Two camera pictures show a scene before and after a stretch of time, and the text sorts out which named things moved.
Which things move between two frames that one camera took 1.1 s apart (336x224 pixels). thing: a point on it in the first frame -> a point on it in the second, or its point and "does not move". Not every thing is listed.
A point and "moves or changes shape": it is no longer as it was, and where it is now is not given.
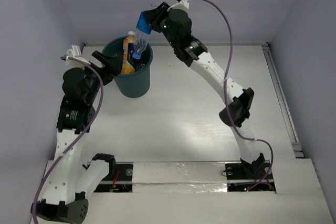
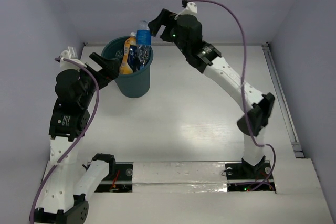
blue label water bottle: [143, 30] moves or changes shape
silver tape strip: [179, 177] does not move
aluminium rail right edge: [284, 103] does not move
